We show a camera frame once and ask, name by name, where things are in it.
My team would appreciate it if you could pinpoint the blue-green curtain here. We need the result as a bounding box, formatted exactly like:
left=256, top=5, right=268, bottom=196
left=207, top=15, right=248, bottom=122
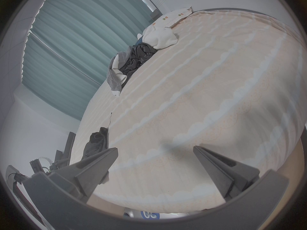
left=22, top=33, right=103, bottom=122
left=29, top=0, right=157, bottom=82

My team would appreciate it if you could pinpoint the black chest of drawers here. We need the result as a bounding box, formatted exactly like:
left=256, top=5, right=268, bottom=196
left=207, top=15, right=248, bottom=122
left=54, top=131, right=77, bottom=167

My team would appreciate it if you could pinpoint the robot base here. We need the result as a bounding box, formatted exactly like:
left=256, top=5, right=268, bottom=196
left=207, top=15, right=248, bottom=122
left=123, top=207, right=190, bottom=221

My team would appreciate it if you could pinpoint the pile of clothes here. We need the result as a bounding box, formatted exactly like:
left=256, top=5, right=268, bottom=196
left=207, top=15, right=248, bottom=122
left=107, top=25, right=179, bottom=97

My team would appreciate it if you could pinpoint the bed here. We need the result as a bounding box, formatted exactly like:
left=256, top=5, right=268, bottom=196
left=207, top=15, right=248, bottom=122
left=71, top=0, right=307, bottom=214

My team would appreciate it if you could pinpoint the black T-shirt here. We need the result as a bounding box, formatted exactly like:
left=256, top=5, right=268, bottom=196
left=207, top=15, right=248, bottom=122
left=81, top=112, right=113, bottom=185

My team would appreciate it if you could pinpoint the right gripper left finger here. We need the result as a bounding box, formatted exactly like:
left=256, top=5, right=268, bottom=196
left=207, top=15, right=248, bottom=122
left=49, top=148, right=119, bottom=197

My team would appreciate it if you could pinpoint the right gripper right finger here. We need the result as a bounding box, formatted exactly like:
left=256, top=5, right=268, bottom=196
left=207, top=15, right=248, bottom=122
left=193, top=146, right=261, bottom=199

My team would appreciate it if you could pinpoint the white printed pillow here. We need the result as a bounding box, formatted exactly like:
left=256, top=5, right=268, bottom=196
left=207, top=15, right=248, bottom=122
left=144, top=6, right=192, bottom=31

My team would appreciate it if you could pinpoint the grey bedside table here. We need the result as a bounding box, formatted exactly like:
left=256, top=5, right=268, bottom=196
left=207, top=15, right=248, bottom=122
left=148, top=9, right=161, bottom=23

